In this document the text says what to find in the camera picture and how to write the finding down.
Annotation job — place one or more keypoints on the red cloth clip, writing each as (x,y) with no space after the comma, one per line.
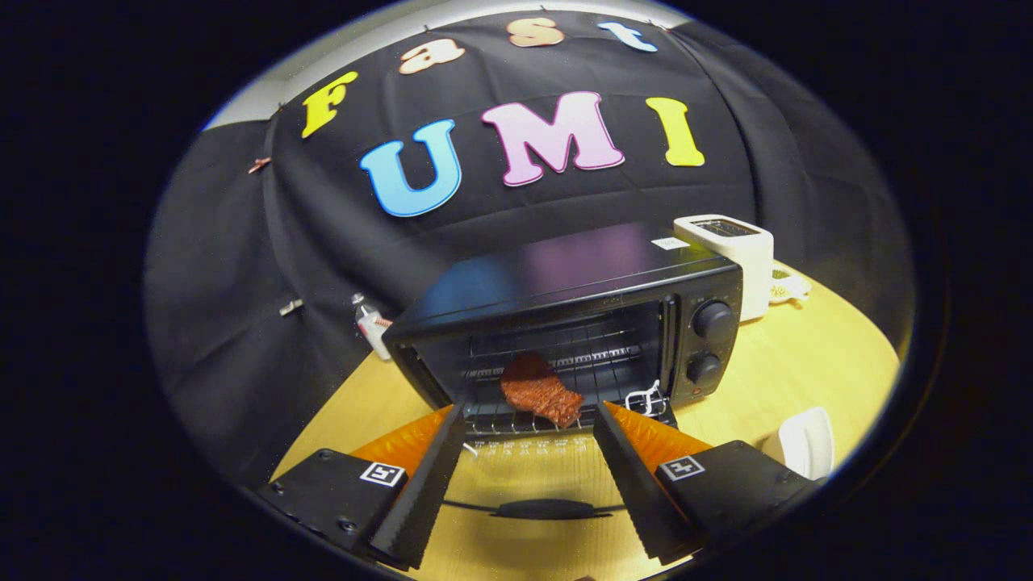
(259,165)

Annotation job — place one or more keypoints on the brown steak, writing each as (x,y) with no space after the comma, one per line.
(541,391)

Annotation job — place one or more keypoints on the white divided dish with beans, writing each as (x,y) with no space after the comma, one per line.
(795,288)

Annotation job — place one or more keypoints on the white toaster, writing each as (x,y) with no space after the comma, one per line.
(754,266)

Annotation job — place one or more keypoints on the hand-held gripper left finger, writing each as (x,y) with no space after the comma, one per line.
(428,492)

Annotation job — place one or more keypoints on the white plastic tray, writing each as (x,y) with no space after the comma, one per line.
(807,444)

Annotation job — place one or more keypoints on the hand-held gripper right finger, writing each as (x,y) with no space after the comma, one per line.
(633,492)

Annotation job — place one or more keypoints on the black toaster oven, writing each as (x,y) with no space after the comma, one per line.
(565,266)

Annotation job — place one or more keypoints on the clear plastic bottle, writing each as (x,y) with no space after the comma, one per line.
(375,331)

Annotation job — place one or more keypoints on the silver cloth clip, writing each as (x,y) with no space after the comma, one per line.
(290,307)

